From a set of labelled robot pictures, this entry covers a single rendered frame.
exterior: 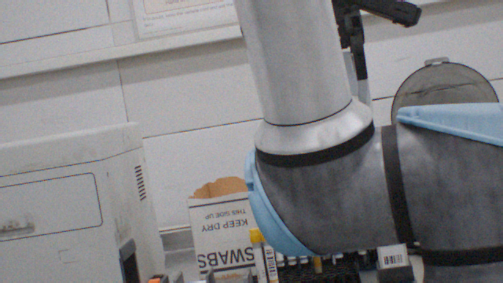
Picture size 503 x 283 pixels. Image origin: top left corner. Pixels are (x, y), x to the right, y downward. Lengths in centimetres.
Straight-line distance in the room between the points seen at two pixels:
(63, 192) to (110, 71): 67
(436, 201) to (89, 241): 56
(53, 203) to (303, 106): 52
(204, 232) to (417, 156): 72
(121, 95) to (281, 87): 107
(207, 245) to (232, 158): 37
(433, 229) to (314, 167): 12
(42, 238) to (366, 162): 56
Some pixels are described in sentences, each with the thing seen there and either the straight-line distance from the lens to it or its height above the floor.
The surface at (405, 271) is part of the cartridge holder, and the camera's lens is 112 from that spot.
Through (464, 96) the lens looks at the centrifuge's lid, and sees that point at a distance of 165.
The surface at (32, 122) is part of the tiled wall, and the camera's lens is 179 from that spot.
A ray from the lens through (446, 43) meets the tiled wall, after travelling 170.
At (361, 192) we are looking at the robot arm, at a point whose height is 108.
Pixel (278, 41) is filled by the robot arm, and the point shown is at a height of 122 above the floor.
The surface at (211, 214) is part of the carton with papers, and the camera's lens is 136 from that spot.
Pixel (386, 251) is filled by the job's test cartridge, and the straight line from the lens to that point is 111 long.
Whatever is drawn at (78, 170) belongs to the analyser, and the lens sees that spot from 109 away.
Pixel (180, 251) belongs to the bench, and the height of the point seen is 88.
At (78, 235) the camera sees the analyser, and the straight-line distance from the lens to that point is 110.
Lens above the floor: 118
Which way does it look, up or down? 3 degrees down
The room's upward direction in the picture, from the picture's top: 10 degrees counter-clockwise
